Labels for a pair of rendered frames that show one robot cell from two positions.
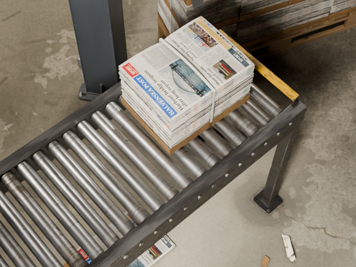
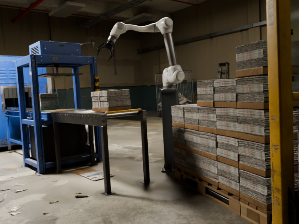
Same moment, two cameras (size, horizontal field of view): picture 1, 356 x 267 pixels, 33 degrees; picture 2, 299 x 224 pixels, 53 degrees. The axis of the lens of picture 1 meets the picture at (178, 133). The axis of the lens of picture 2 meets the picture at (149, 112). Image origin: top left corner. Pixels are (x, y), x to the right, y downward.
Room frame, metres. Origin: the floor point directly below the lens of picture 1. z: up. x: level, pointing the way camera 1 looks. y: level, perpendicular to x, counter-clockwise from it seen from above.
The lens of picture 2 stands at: (1.91, -3.39, 0.99)
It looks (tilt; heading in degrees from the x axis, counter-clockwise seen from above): 4 degrees down; 94
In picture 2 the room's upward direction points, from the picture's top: 3 degrees counter-clockwise
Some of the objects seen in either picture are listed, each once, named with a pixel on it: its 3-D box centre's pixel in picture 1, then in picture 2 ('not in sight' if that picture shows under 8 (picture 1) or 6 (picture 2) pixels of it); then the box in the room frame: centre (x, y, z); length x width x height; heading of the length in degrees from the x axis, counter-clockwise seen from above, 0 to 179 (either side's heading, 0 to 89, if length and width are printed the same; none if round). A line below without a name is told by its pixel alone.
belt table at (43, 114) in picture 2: not in sight; (60, 113); (0.34, 0.95, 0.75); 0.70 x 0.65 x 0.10; 132
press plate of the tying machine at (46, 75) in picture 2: not in sight; (57, 75); (0.34, 0.95, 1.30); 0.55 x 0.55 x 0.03; 42
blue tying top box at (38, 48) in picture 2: not in sight; (55, 51); (0.34, 0.95, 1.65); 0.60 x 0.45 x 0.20; 42
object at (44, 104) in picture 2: not in sight; (45, 101); (-0.05, 1.37, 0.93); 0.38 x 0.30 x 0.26; 132
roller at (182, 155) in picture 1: (161, 134); not in sight; (1.16, 0.06, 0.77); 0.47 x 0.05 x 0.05; 42
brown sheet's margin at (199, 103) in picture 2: not in sight; (222, 102); (2.42, -0.59, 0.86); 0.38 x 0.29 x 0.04; 23
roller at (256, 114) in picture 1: (225, 87); not in sight; (1.37, -0.18, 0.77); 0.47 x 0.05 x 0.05; 42
